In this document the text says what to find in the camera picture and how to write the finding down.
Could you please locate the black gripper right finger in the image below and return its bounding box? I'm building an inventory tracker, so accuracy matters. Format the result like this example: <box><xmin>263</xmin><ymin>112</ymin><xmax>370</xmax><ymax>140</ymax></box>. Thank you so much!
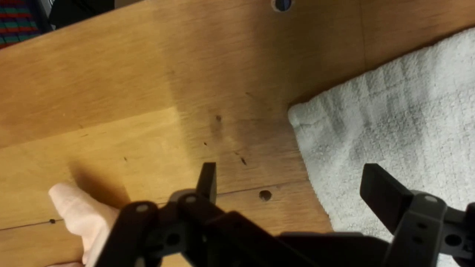
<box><xmin>360</xmin><ymin>164</ymin><xmax>475</xmax><ymax>267</ymax></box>

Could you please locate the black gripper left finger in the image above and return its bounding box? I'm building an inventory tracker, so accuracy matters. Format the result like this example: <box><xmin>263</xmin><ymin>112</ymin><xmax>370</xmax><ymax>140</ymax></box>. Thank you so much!
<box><xmin>94</xmin><ymin>162</ymin><xmax>318</xmax><ymax>267</ymax></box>

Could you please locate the white towel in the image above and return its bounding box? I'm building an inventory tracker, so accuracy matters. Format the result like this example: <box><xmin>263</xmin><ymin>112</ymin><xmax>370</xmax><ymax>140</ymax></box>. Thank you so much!
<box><xmin>287</xmin><ymin>27</ymin><xmax>475</xmax><ymax>267</ymax></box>

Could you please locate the pink crumpled cloth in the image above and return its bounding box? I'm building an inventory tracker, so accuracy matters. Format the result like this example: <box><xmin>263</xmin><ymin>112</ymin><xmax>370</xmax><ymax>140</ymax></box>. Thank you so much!
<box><xmin>48</xmin><ymin>183</ymin><xmax>122</xmax><ymax>267</ymax></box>

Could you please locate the colourful striped rug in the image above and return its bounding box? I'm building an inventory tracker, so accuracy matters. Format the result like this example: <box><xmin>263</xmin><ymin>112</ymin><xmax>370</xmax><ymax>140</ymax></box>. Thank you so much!
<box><xmin>0</xmin><ymin>0</ymin><xmax>51</xmax><ymax>49</ymax></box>

